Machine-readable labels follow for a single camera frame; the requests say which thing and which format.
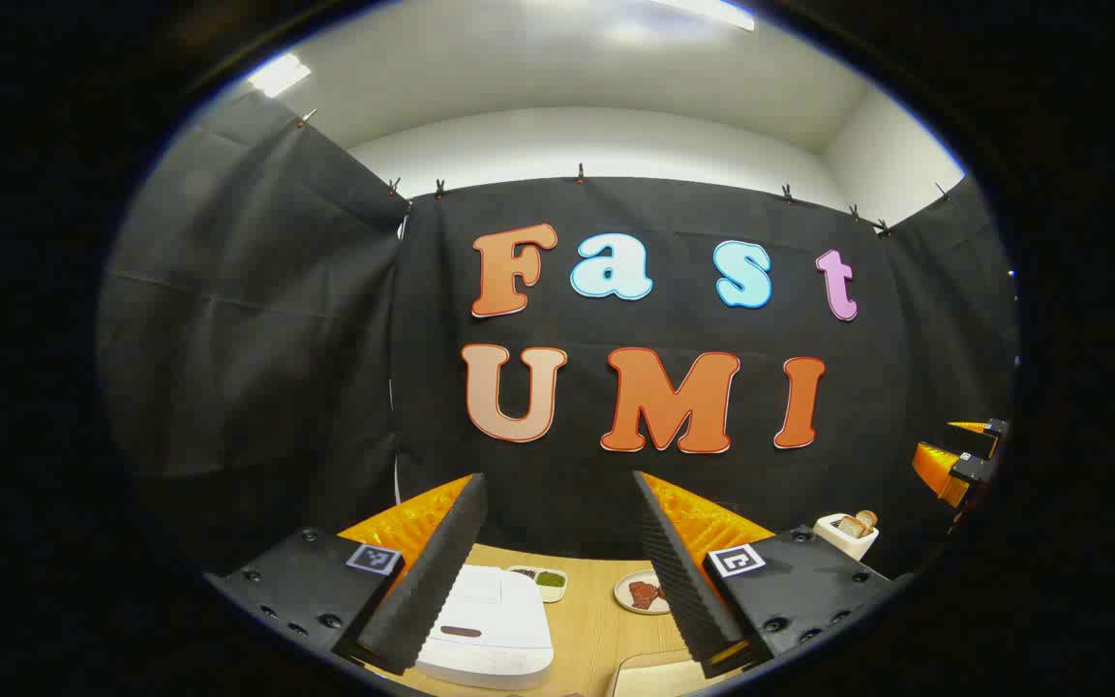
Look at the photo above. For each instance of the toast bread slice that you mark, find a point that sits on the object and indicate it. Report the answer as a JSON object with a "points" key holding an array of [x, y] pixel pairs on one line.
{"points": [[851, 527], [867, 519]]}

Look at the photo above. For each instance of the beige container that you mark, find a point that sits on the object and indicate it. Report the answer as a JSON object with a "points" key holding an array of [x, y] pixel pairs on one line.
{"points": [[654, 678]]}

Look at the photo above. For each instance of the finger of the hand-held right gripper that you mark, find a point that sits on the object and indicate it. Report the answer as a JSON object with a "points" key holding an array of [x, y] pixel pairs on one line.
{"points": [[979, 427], [940, 469]]}

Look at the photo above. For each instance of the cream toaster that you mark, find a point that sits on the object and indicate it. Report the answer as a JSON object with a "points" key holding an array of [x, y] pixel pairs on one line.
{"points": [[843, 542]]}

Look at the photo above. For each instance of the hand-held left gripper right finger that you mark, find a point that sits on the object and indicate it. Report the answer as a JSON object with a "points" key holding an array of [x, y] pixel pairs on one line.
{"points": [[683, 590]]}

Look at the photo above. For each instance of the black backdrop cloth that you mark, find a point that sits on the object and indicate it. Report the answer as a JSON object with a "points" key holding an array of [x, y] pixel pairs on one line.
{"points": [[277, 339]]}

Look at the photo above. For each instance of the white divided bean dish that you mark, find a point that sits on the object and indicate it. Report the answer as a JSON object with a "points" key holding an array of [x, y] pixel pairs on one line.
{"points": [[550, 581]]}

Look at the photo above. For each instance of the white rice cooker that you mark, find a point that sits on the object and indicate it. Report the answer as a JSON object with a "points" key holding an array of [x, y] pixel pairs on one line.
{"points": [[499, 620]]}

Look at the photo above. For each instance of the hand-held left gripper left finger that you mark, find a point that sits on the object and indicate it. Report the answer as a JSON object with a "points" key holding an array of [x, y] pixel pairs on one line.
{"points": [[432, 590]]}

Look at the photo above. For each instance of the red meat piece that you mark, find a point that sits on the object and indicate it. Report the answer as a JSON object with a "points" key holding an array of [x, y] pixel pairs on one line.
{"points": [[656, 592], [640, 596]]}

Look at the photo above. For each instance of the ceiling light panel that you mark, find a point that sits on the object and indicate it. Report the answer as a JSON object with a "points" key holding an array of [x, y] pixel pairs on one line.
{"points": [[279, 75], [712, 12]]}

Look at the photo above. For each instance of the round beige plate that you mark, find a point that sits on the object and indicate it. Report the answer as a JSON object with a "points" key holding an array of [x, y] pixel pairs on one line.
{"points": [[623, 592]]}

